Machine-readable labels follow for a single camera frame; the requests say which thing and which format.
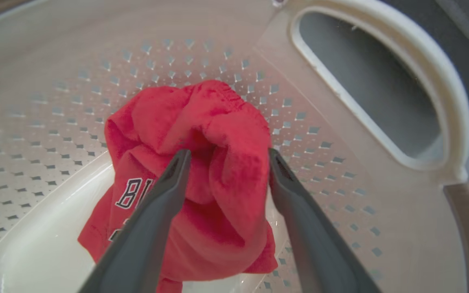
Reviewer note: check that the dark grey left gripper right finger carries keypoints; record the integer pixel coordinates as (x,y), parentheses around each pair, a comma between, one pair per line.
(316,244)

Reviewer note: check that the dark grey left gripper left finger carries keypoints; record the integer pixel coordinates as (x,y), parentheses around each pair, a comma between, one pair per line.
(145,240)

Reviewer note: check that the red lettered garment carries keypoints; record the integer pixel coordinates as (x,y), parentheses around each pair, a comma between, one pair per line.
(218,162)

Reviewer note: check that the cream perforated laundry basket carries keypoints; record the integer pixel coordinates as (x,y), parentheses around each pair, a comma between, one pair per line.
(381,211)

